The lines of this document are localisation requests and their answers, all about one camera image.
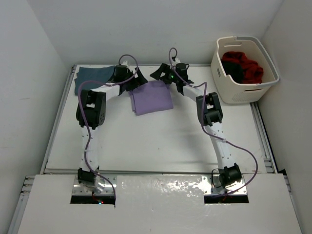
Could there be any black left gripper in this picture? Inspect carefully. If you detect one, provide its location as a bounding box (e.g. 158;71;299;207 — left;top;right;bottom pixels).
123;68;146;91

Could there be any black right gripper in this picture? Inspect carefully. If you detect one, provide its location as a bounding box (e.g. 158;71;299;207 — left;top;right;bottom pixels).
152;63;180;84

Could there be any lavender garment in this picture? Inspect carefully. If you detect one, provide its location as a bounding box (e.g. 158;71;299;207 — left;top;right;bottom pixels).
128;80;174;116

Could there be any blue t shirt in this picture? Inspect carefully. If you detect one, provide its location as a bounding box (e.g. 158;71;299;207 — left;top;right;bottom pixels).
74;66;115;96

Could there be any black garment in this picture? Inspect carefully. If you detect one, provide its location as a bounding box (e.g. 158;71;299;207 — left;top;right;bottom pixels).
222;61;244;83

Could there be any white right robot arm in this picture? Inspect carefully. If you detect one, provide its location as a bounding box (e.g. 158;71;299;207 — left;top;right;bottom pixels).
150;62;242;189

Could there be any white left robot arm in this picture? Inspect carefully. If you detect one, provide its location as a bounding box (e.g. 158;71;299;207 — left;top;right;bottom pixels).
76;64;147;185

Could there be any cream perforated laundry basket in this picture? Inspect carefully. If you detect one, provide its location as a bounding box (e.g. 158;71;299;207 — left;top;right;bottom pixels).
211;36;280;104

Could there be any red garment in basket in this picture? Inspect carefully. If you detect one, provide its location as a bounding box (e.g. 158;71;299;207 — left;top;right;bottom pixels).
221;51;264;84

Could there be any white front cover panel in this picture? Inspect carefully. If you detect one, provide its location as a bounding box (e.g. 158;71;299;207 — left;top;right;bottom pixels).
19;174;301;234

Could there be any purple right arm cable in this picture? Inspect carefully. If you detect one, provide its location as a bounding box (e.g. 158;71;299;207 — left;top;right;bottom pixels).
169;47;258;195

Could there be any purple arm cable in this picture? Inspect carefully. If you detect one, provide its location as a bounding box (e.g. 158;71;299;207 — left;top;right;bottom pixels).
77;54;139;197
169;47;258;195

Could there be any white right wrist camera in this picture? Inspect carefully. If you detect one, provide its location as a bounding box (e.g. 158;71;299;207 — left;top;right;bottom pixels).
172;58;181;66

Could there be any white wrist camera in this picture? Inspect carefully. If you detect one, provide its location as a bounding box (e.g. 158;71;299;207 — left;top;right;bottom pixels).
172;58;181;66
121;60;130;66

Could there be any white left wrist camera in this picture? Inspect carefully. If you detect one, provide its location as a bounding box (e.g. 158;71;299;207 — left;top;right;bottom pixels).
121;60;130;66

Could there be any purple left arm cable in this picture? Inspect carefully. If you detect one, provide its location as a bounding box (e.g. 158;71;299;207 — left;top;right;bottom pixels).
77;54;139;197

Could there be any aluminium table edge rail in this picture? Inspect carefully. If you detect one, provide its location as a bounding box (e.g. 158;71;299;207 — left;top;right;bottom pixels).
39;65;77;175

